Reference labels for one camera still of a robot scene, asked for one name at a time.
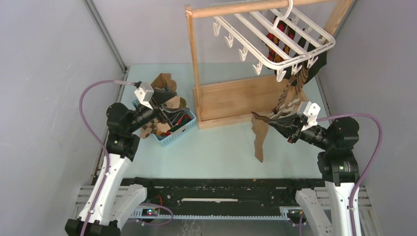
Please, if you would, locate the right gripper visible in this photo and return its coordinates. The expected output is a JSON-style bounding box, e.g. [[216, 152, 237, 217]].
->
[[267, 110, 333, 149]]

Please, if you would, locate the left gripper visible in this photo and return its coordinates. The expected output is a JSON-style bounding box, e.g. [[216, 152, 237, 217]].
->
[[127, 87, 189, 133]]

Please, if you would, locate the brown striped sock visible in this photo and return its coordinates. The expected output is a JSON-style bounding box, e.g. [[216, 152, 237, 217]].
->
[[270, 78, 305, 118], [289, 67, 308, 100]]

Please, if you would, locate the white plastic clip hanger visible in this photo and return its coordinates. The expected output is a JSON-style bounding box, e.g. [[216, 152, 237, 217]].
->
[[213, 2, 336, 82]]

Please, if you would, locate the plain brown sock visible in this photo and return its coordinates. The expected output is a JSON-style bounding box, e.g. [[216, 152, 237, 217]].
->
[[151, 73, 177, 92]]

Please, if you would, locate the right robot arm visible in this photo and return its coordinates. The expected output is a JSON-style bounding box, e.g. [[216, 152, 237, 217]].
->
[[268, 115, 361, 236]]

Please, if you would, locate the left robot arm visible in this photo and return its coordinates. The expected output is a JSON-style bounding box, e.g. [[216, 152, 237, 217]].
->
[[65, 88, 177, 236]]

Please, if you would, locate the wooden hanger rack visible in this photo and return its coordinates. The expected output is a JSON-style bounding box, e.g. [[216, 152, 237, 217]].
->
[[185, 0, 353, 129]]

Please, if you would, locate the brown argyle sock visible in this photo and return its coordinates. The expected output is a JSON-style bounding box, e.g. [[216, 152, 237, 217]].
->
[[139, 118, 163, 139]]

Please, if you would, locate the blue plastic basket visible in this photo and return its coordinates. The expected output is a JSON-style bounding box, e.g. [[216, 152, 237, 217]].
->
[[130, 95, 196, 146]]

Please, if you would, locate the black sock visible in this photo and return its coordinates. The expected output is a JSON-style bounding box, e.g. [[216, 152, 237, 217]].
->
[[301, 51, 327, 83]]

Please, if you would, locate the red yellow argyle sock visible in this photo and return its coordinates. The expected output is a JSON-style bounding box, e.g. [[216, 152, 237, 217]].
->
[[266, 21, 296, 62]]

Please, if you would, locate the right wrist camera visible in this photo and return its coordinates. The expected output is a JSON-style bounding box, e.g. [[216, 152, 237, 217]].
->
[[297, 101, 321, 131]]

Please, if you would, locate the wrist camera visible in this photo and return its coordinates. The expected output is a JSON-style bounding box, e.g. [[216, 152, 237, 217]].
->
[[134, 82, 154, 110], [297, 101, 321, 131]]

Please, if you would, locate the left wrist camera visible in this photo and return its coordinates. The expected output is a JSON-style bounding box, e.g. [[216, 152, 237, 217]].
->
[[134, 82, 154, 110]]

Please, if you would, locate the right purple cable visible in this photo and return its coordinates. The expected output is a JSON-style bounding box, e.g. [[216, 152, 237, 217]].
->
[[298, 113, 384, 236]]

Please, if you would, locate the purple cable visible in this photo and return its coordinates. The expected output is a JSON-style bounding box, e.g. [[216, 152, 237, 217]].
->
[[79, 80, 174, 236], [298, 113, 384, 236]]

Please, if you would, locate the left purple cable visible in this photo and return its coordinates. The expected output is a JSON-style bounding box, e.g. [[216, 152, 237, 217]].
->
[[79, 80, 174, 236]]

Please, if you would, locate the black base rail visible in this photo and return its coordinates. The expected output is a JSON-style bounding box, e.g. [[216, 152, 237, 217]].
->
[[122, 177, 316, 217]]

